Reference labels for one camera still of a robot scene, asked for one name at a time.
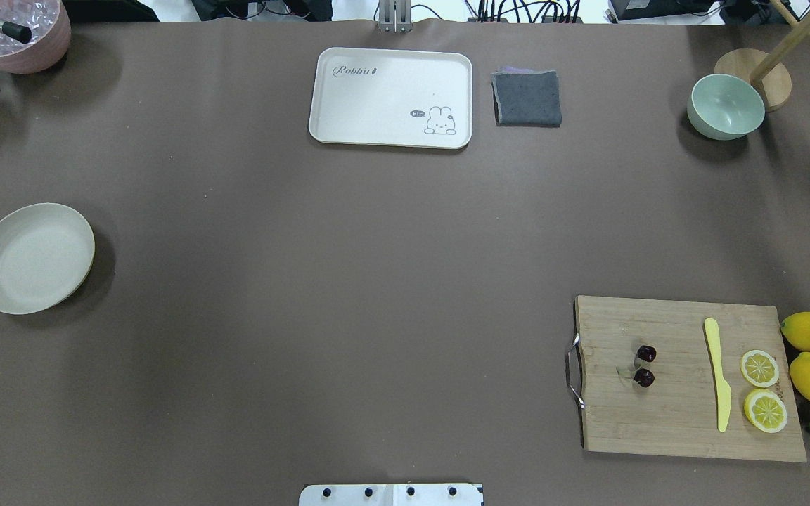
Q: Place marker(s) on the cream rabbit tray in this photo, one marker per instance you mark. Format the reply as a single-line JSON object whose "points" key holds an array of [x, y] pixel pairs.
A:
{"points": [[392, 97]]}

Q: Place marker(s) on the grey folded cloth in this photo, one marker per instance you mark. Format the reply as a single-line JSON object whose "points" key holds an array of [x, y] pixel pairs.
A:
{"points": [[527, 98]]}

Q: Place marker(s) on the yellow plastic knife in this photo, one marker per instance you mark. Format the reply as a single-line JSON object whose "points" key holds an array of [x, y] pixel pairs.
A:
{"points": [[721, 385]]}

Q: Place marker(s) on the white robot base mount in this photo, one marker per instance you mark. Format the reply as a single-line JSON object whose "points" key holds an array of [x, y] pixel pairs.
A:
{"points": [[393, 494]]}

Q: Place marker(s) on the lower lemon slice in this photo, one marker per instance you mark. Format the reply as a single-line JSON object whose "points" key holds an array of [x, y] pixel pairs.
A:
{"points": [[765, 410]]}

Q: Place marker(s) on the pink bowl with ice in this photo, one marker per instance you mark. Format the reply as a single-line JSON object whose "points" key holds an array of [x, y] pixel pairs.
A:
{"points": [[50, 29]]}

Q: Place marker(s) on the lemon slice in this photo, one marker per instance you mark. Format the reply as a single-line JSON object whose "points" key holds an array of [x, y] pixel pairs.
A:
{"points": [[759, 368], [765, 410]]}

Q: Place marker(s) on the cream round plate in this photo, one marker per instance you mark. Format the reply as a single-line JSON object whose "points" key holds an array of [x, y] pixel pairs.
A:
{"points": [[46, 253]]}

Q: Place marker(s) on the upper lemon slice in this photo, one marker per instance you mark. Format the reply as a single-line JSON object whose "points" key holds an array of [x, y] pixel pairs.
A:
{"points": [[759, 368]]}

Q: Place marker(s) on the wooden mug tree stand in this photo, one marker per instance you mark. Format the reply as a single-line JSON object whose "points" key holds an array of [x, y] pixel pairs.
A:
{"points": [[765, 71]]}

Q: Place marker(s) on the mint green bowl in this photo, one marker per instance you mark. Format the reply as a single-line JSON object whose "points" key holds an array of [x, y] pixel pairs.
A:
{"points": [[724, 107]]}

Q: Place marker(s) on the bamboo cutting board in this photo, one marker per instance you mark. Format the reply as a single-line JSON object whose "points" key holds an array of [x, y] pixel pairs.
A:
{"points": [[676, 415]]}

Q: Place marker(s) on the dark red cherry pair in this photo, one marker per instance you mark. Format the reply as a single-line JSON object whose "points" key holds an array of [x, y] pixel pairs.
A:
{"points": [[639, 372]]}

